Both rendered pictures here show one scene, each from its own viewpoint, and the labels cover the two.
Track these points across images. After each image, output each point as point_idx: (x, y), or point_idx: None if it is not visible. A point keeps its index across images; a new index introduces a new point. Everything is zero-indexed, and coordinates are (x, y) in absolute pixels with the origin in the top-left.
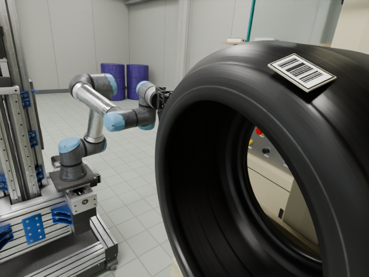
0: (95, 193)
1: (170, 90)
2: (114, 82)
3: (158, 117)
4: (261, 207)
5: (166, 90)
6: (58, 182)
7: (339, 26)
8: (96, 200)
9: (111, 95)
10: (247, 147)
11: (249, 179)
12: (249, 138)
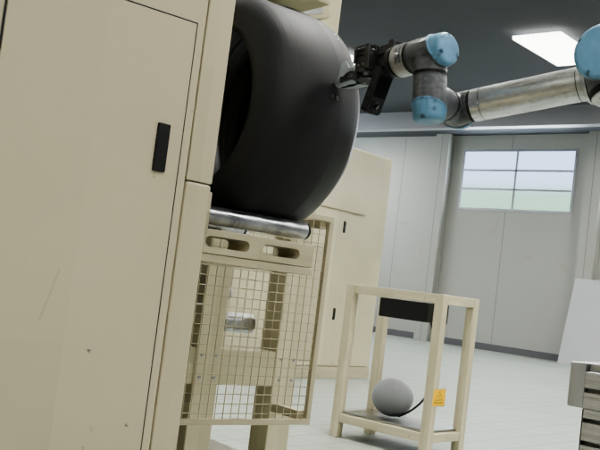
0: (573, 361)
1: (376, 45)
2: (578, 42)
3: (388, 89)
4: (219, 170)
5: (382, 45)
6: None
7: None
8: (569, 384)
9: (588, 79)
10: (251, 98)
11: (237, 142)
12: (253, 86)
